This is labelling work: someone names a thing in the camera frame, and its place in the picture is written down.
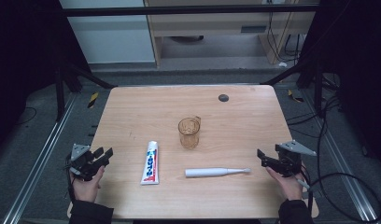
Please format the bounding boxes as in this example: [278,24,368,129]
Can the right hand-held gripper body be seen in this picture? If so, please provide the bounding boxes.
[274,139,318,178]

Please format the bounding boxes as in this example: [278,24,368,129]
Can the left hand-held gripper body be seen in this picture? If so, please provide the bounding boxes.
[68,143,102,182]

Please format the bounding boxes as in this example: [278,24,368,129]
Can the white electric toothbrush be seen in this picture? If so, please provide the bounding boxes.
[184,167,252,179]

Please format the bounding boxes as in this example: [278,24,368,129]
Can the amber glass cup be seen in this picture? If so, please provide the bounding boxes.
[177,115,203,150]

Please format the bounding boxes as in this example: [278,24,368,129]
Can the person's right hand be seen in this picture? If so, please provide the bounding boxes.
[265,166,305,202]

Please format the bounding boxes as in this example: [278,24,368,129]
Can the person's left hand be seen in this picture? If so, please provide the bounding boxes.
[69,165,106,203]

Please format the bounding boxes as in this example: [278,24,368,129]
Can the white toothpaste tube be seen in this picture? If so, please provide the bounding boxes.
[139,140,161,187]

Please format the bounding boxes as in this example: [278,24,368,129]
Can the yellow black floor tape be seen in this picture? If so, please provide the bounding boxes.
[287,89,305,104]
[87,91,100,109]

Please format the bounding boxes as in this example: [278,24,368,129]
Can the black curtain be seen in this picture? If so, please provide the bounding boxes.
[296,0,381,171]
[0,0,91,153]

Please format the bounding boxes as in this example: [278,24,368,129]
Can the white cabinet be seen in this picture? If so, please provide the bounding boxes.
[59,0,157,65]

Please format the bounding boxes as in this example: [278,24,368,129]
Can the light wooden desk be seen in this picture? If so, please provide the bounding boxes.
[144,0,321,68]

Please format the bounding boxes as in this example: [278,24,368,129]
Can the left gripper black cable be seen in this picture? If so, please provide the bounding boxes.
[64,153,77,202]

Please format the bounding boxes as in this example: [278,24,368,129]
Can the right gripper cable with plug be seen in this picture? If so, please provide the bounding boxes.
[295,163,315,216]

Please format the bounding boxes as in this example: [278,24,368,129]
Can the aluminium floor rail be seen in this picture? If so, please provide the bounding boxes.
[302,89,380,222]
[1,92,78,224]

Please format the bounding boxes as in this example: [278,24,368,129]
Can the thick black floor cable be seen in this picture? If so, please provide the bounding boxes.
[312,94,381,224]

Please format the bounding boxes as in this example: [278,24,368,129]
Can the thin black floor cable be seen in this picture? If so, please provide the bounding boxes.
[14,106,37,126]

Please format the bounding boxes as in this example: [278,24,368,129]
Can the black frame strut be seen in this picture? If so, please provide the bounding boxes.
[259,57,324,115]
[54,60,119,123]

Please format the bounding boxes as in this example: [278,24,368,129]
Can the black hanging desk cables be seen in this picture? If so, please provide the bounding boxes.
[266,11,303,63]

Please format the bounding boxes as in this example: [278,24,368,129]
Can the black horizontal frame bar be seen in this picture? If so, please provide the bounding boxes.
[61,4,321,18]

